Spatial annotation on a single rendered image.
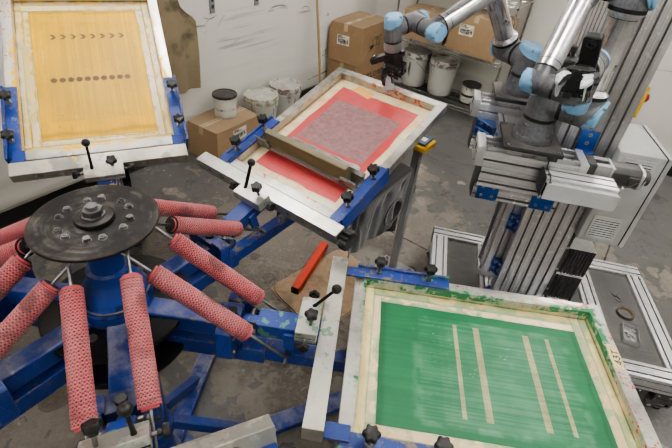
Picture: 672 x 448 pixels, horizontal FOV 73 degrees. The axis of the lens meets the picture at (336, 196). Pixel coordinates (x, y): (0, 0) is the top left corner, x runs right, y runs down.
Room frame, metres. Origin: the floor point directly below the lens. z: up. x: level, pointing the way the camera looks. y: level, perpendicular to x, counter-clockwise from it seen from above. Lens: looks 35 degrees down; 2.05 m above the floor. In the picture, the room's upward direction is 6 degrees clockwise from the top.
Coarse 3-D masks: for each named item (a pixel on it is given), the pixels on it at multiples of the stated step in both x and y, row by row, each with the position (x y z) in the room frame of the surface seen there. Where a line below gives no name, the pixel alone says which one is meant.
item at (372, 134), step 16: (368, 112) 1.88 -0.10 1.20; (384, 112) 1.88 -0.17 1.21; (400, 112) 1.87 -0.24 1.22; (352, 128) 1.78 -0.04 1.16; (368, 128) 1.77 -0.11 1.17; (384, 128) 1.77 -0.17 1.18; (400, 128) 1.77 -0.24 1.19; (336, 144) 1.68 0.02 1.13; (352, 144) 1.68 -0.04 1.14; (368, 144) 1.67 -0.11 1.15; (384, 144) 1.67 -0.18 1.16; (352, 160) 1.58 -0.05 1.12; (368, 160) 1.58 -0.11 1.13; (304, 176) 1.50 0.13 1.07; (320, 176) 1.50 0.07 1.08; (320, 192) 1.42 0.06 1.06; (336, 192) 1.41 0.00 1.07
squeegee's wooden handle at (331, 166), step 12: (276, 132) 1.62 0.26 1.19; (276, 144) 1.60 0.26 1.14; (288, 144) 1.55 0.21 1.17; (300, 144) 1.54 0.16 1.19; (300, 156) 1.53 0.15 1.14; (312, 156) 1.49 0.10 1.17; (324, 156) 1.48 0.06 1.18; (324, 168) 1.47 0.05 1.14; (336, 168) 1.43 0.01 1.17; (348, 168) 1.42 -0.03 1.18
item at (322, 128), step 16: (336, 96) 2.01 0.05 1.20; (352, 96) 2.00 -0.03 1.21; (320, 112) 1.89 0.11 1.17; (336, 112) 1.89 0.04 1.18; (352, 112) 1.88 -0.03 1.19; (304, 128) 1.79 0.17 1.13; (320, 128) 1.78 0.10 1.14; (336, 128) 1.78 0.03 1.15; (320, 144) 1.68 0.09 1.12; (272, 160) 1.59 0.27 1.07; (288, 160) 1.59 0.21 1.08; (288, 176) 1.50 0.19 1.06
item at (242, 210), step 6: (240, 204) 1.27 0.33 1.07; (246, 204) 1.27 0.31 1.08; (234, 210) 1.24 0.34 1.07; (240, 210) 1.24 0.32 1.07; (246, 210) 1.24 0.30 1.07; (252, 210) 1.25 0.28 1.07; (228, 216) 1.22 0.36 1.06; (234, 216) 1.22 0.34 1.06; (240, 216) 1.22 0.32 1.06; (246, 216) 1.22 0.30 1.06; (246, 222) 1.22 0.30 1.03
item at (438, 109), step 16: (336, 80) 2.11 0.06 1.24; (352, 80) 2.11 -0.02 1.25; (368, 80) 2.06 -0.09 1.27; (304, 96) 1.96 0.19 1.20; (400, 96) 1.96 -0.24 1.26; (416, 96) 1.93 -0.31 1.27; (288, 112) 1.85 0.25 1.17; (432, 112) 1.82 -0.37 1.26; (416, 128) 1.72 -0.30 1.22; (256, 144) 1.66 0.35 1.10; (400, 144) 1.62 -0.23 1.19; (416, 144) 1.67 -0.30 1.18; (240, 160) 1.58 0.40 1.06; (400, 160) 1.56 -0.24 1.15; (256, 176) 1.46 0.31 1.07; (288, 192) 1.38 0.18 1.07; (320, 208) 1.30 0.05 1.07
